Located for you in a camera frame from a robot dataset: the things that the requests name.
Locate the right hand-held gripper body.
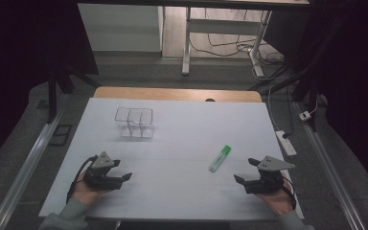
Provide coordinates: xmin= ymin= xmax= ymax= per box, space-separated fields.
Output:
xmin=242 ymin=155 xmax=297 ymax=196

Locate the person's right hand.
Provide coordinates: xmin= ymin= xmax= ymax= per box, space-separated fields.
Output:
xmin=255 ymin=178 xmax=295 ymax=217

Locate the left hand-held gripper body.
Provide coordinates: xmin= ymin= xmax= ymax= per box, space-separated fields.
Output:
xmin=81 ymin=150 xmax=125 ymax=192

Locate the person's left hand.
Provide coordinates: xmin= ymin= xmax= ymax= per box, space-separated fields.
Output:
xmin=71 ymin=171 xmax=110 ymax=206

